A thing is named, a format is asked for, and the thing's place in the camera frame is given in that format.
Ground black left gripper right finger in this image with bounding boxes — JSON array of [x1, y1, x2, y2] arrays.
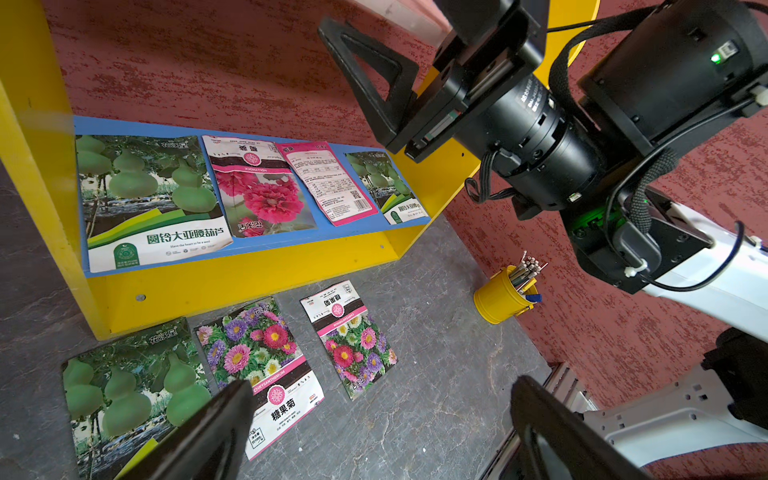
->
[[510, 376, 648, 479]]

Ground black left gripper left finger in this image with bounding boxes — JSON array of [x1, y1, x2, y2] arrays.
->
[[123, 380, 255, 479]]

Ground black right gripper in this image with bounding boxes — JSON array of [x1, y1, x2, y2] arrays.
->
[[318, 1, 604, 213]]

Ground green gourd seed bag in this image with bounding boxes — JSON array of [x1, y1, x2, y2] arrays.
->
[[61, 317, 212, 479]]

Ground aster seed bag top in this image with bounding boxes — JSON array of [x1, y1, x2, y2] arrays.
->
[[194, 297, 324, 460]]

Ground pink flower seed bag top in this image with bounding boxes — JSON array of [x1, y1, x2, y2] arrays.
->
[[301, 280, 398, 400]]

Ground pink flower seed bag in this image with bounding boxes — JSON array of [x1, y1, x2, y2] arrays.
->
[[202, 135, 317, 238], [301, 280, 398, 400]]

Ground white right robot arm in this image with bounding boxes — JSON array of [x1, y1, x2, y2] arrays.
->
[[320, 1, 767, 479]]

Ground pink back-side seed bag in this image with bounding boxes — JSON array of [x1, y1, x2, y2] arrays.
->
[[277, 142, 376, 226]]

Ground pink flower seed bag lower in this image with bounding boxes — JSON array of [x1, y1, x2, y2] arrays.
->
[[202, 135, 317, 238]]

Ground yellow shelf unit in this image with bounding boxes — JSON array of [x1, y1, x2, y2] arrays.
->
[[0, 0, 601, 342]]

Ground yellow pen cup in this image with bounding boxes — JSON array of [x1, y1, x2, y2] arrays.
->
[[473, 252, 547, 325]]

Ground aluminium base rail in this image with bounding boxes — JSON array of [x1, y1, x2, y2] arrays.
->
[[479, 363, 607, 479]]

